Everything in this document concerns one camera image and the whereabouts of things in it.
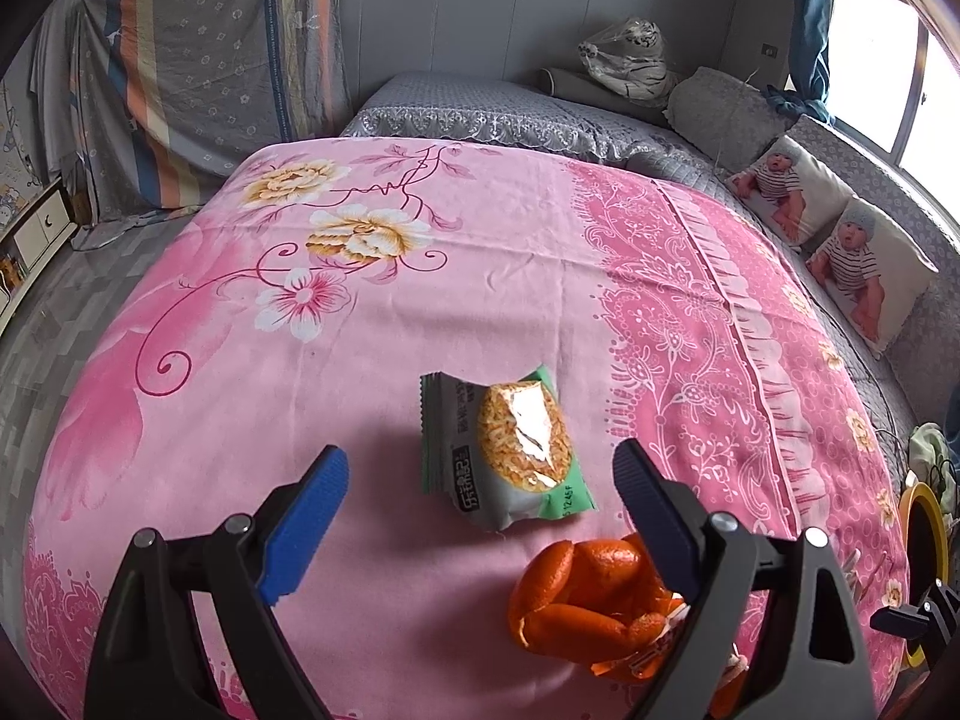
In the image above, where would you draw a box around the cartoon wall sticker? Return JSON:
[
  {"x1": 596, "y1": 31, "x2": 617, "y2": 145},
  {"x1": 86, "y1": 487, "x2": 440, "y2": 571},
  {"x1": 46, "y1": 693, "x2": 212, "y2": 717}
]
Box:
[{"x1": 0, "y1": 81, "x2": 40, "y2": 242}]

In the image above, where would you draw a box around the orange peel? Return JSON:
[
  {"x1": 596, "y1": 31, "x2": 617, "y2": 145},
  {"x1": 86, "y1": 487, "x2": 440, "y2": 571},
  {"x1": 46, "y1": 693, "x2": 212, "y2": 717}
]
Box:
[{"x1": 508, "y1": 535, "x2": 688, "y2": 665}]

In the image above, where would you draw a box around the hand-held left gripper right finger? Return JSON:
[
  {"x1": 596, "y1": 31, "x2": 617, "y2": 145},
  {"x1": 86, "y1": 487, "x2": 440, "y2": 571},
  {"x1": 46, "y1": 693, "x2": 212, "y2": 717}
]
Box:
[{"x1": 611, "y1": 438, "x2": 878, "y2": 720}]

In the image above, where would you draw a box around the white cable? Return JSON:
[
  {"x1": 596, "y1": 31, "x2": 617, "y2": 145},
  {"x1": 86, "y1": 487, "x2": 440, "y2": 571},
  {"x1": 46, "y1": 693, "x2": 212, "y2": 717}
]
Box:
[{"x1": 862, "y1": 360, "x2": 925, "y2": 482}]

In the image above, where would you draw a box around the striped cloth cover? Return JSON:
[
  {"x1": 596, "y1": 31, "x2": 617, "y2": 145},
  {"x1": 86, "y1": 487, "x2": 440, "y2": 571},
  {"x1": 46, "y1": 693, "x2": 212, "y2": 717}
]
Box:
[{"x1": 70, "y1": 0, "x2": 355, "y2": 212}]

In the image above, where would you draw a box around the white tiger plush toy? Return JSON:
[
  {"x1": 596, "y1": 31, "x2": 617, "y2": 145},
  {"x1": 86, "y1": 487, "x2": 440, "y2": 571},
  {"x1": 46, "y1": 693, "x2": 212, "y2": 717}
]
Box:
[{"x1": 577, "y1": 17, "x2": 670, "y2": 107}]

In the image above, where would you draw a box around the light green cloth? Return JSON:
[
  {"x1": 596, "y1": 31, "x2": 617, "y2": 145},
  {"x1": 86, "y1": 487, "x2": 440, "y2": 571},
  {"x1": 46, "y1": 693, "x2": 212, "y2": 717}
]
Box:
[{"x1": 907, "y1": 420, "x2": 959, "y2": 494}]

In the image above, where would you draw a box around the blue curtain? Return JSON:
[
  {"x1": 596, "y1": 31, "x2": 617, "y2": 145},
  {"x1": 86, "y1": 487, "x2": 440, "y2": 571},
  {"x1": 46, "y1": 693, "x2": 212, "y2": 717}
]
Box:
[{"x1": 786, "y1": 0, "x2": 839, "y2": 125}]

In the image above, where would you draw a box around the grey lace-trimmed bedspread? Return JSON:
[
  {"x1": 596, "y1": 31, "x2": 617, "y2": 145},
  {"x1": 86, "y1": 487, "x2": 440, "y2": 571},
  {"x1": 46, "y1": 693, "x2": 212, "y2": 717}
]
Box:
[{"x1": 341, "y1": 73, "x2": 677, "y2": 167}]

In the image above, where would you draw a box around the pink floral bed sheet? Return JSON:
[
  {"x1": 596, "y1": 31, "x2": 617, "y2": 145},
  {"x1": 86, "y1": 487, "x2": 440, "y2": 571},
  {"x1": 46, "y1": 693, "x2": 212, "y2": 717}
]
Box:
[{"x1": 19, "y1": 136, "x2": 913, "y2": 720}]

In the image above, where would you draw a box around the baby print pillow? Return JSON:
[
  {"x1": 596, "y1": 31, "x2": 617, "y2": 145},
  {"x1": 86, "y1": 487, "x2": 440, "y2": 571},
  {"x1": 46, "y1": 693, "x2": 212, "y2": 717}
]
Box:
[
  {"x1": 805, "y1": 197, "x2": 941, "y2": 358},
  {"x1": 723, "y1": 136, "x2": 854, "y2": 246}
]

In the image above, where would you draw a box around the window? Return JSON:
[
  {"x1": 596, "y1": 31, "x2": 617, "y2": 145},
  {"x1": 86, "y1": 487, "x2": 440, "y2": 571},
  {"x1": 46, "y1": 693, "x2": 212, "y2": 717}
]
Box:
[{"x1": 825, "y1": 0, "x2": 960, "y2": 200}]

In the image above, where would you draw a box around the green snack packet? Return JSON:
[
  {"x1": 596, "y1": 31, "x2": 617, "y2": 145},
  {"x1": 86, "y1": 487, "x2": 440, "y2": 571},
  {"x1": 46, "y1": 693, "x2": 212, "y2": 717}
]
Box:
[{"x1": 418, "y1": 364, "x2": 598, "y2": 535}]

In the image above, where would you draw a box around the white hanging garment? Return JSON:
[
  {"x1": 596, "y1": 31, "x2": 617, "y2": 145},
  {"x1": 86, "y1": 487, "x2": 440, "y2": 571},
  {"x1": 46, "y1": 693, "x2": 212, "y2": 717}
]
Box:
[{"x1": 28, "y1": 0, "x2": 92, "y2": 160}]

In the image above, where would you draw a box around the yellow trash bin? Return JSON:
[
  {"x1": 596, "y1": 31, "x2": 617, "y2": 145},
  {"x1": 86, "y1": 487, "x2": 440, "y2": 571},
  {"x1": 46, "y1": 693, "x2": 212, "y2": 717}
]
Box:
[{"x1": 898, "y1": 483, "x2": 953, "y2": 670}]

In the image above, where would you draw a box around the orange snack wrapper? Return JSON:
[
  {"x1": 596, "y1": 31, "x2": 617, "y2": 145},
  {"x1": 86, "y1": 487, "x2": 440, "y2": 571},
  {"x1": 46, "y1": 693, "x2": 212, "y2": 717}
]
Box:
[{"x1": 591, "y1": 600, "x2": 751, "y2": 718}]

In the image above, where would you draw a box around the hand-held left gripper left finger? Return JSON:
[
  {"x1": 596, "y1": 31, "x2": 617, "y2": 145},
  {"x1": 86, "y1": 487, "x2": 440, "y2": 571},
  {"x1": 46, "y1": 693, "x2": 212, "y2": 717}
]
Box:
[{"x1": 84, "y1": 444, "x2": 351, "y2": 720}]

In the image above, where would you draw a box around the grey cushion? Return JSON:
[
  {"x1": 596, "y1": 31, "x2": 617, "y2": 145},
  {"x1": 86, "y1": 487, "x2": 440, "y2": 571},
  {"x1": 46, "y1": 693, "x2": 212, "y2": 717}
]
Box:
[{"x1": 666, "y1": 65, "x2": 782, "y2": 152}]

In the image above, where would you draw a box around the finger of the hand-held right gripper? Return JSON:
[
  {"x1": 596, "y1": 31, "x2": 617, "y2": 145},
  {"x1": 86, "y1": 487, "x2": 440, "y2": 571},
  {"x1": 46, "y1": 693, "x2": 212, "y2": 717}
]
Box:
[{"x1": 870, "y1": 580, "x2": 950, "y2": 644}]

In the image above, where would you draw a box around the white cabinet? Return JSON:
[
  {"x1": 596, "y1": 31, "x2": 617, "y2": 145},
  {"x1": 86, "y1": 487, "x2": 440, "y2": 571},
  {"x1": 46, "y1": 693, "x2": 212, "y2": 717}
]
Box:
[{"x1": 0, "y1": 184, "x2": 77, "y2": 317}]

